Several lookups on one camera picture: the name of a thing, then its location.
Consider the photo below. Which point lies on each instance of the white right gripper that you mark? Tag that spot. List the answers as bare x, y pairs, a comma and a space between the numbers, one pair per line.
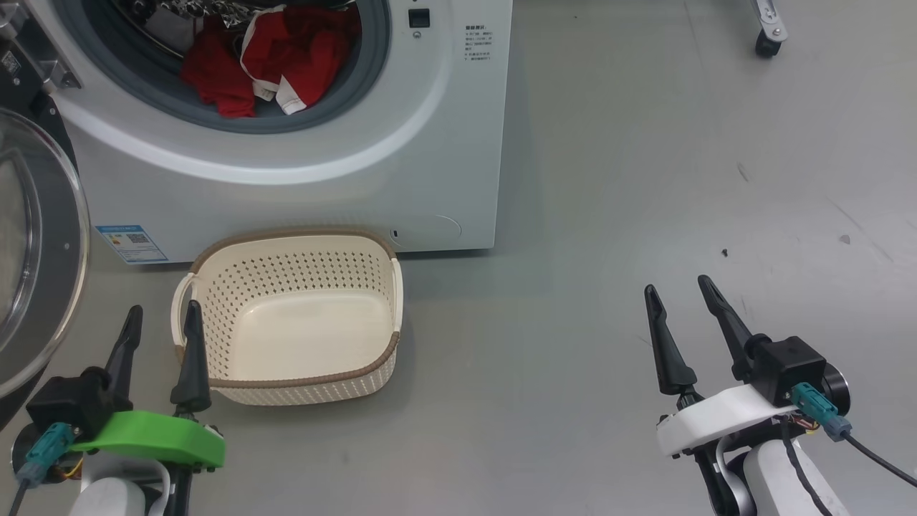
709, 419

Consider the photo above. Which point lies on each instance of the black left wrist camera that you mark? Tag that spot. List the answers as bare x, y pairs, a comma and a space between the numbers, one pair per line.
68, 401

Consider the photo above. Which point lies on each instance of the white washing machine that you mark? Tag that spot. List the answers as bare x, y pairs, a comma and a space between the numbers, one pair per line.
401, 143

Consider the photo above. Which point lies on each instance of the round glass washing machine door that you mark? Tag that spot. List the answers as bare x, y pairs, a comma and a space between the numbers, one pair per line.
43, 251

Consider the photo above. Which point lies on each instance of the metal leg with caster wheel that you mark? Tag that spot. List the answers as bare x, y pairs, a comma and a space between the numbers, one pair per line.
768, 36

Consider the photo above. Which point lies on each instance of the red white garment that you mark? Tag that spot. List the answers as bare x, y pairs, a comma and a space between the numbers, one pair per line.
301, 57

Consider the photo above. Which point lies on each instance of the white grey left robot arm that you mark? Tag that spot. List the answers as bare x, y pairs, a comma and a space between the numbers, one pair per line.
107, 498

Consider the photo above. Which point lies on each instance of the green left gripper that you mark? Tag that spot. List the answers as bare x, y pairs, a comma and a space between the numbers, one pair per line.
157, 437

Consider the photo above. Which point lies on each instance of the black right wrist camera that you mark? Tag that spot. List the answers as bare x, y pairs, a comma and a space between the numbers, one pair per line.
788, 365

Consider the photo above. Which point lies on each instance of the cream perforated laundry basket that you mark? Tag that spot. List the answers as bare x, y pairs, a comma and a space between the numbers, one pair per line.
308, 337

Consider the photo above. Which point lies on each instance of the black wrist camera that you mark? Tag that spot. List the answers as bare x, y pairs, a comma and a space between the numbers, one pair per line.
68, 401
788, 365

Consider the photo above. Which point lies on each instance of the blue energy label sticker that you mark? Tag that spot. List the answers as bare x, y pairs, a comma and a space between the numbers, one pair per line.
131, 244

